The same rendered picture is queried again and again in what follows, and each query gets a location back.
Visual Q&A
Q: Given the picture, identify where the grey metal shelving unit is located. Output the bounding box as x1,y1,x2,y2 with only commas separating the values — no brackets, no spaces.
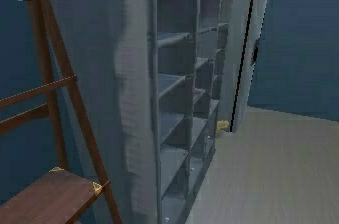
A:
147,0,230,224

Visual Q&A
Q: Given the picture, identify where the small yellow object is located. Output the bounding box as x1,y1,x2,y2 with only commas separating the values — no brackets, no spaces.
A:
215,119,230,137

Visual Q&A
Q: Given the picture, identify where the pale grey room door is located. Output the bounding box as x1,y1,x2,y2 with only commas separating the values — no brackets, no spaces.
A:
217,0,269,134

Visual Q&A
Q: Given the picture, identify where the brown wooden ladder shelf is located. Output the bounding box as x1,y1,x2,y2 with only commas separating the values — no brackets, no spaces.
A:
0,0,123,224

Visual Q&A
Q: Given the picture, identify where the black door handle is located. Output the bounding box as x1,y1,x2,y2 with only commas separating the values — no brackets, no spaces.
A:
250,37,261,66

